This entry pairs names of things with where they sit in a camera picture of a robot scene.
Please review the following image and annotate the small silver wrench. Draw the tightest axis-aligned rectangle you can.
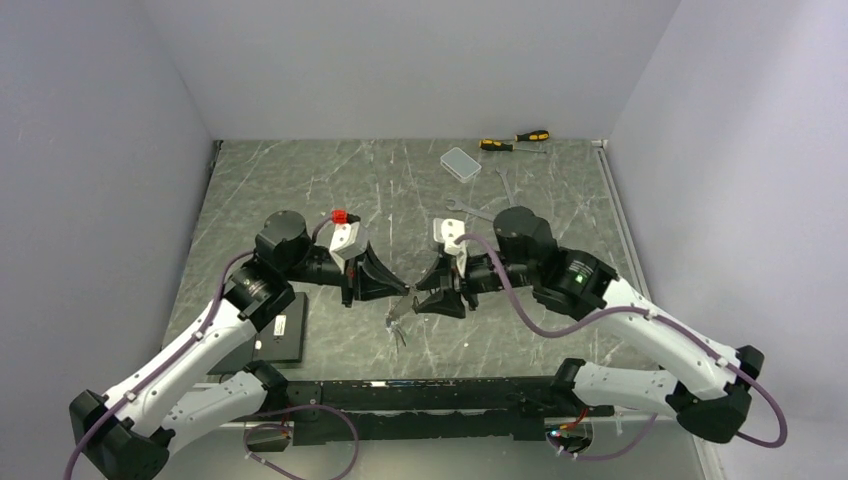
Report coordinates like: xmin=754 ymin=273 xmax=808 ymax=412
xmin=495 ymin=167 xmax=519 ymax=207

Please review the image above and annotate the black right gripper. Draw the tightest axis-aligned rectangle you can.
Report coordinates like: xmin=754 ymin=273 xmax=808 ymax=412
xmin=416 ymin=250 xmax=537 ymax=318

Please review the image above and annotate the yellow black screwdriver upper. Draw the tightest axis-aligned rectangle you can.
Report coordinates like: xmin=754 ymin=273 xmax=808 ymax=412
xmin=503 ymin=130 xmax=550 ymax=143

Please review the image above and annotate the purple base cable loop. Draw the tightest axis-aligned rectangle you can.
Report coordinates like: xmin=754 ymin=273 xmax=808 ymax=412
xmin=242 ymin=402 xmax=363 ymax=480

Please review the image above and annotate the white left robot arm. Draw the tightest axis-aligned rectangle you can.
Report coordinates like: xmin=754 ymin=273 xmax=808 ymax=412
xmin=64 ymin=210 xmax=409 ymax=479

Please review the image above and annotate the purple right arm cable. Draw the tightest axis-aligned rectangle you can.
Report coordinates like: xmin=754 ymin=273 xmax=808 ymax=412
xmin=453 ymin=233 xmax=790 ymax=464

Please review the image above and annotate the black flat box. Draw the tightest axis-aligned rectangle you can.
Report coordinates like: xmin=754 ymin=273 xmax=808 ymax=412
xmin=210 ymin=292 xmax=309 ymax=374

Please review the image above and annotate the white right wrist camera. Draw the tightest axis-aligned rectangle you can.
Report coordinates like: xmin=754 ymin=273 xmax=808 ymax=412
xmin=432 ymin=218 xmax=467 ymax=257

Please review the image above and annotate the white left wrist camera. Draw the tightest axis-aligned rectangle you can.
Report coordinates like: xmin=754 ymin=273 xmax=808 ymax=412
xmin=329 ymin=210 xmax=368 ymax=273

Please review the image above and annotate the clear plastic box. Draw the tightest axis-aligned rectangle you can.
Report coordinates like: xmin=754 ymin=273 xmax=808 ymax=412
xmin=440 ymin=147 xmax=482 ymax=184

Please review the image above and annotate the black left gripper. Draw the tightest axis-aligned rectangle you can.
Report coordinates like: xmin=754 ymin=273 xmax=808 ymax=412
xmin=283 ymin=240 xmax=408 ymax=308

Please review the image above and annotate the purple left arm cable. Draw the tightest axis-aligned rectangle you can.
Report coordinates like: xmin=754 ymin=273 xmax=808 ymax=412
xmin=62 ymin=215 xmax=352 ymax=480

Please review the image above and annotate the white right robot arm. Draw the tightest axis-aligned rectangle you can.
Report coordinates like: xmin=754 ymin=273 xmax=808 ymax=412
xmin=417 ymin=207 xmax=764 ymax=443

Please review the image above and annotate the large silver wrench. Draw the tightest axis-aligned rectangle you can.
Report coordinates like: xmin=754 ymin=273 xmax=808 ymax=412
xmin=446 ymin=197 xmax=496 ymax=222

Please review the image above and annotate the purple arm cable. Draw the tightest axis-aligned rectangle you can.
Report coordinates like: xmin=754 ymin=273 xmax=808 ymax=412
xmin=62 ymin=215 xmax=352 ymax=480
xmin=453 ymin=233 xmax=790 ymax=464

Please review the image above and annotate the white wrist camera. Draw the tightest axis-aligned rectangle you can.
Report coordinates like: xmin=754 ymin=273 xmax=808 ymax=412
xmin=432 ymin=218 xmax=467 ymax=257
xmin=329 ymin=210 xmax=368 ymax=273

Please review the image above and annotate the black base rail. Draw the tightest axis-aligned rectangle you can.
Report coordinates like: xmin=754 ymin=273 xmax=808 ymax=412
xmin=241 ymin=376 xmax=615 ymax=446

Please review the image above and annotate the yellow black screwdriver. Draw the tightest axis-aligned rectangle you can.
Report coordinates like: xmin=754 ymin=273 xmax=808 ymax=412
xmin=479 ymin=139 xmax=545 ymax=154
xmin=503 ymin=130 xmax=550 ymax=143

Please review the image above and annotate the yellow black screwdriver lower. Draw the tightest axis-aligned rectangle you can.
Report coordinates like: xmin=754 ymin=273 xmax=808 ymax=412
xmin=479 ymin=139 xmax=545 ymax=154

